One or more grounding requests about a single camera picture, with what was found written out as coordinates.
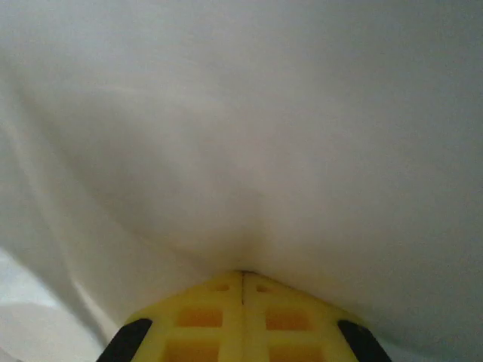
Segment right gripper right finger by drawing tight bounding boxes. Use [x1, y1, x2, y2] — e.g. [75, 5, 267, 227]
[241, 270, 393, 362]

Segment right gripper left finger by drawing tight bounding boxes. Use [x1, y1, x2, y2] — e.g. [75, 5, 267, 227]
[96, 270, 242, 362]

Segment white t-shirt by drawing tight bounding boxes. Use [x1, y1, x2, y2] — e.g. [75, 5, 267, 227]
[0, 0, 483, 362]

